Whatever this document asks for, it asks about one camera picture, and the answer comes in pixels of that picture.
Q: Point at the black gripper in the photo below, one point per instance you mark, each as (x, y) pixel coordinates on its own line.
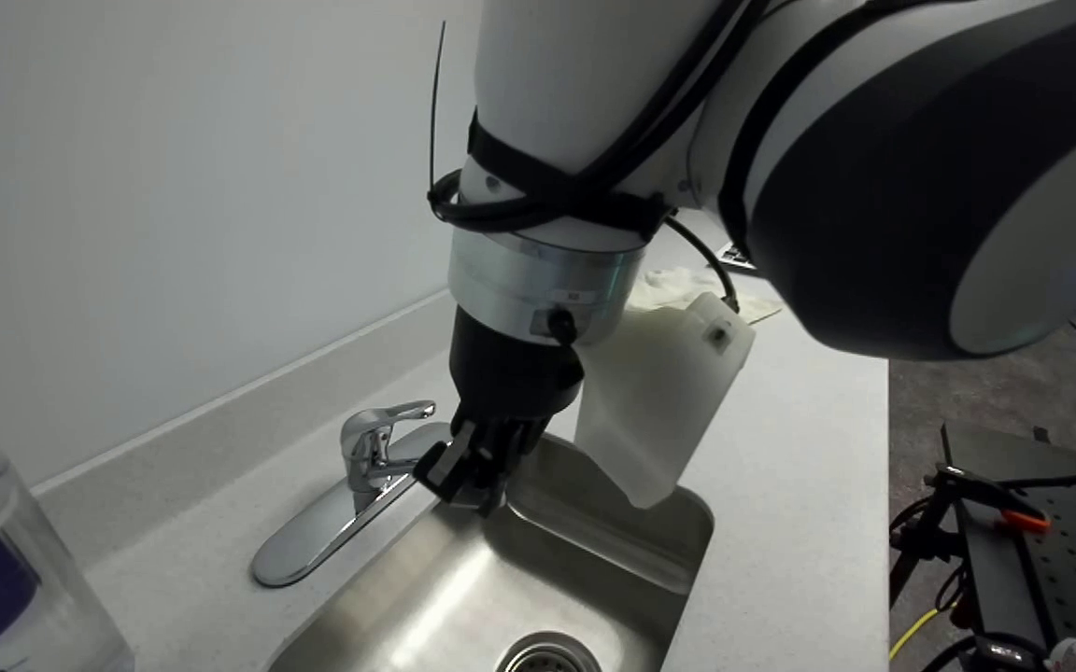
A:
(505, 390)

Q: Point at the chrome sink faucet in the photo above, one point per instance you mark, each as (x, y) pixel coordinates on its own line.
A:
(379, 451)

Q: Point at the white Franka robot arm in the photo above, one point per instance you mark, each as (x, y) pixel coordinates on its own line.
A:
(900, 170)

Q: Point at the stainless steel sink basin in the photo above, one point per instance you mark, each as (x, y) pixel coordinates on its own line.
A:
(562, 578)

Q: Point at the clear plastic water bottle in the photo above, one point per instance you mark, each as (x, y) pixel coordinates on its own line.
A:
(50, 618)

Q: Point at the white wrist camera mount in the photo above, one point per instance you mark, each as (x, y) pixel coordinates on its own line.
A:
(652, 394)

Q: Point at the black tripod with cables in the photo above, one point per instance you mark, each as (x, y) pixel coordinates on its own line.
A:
(1002, 516)

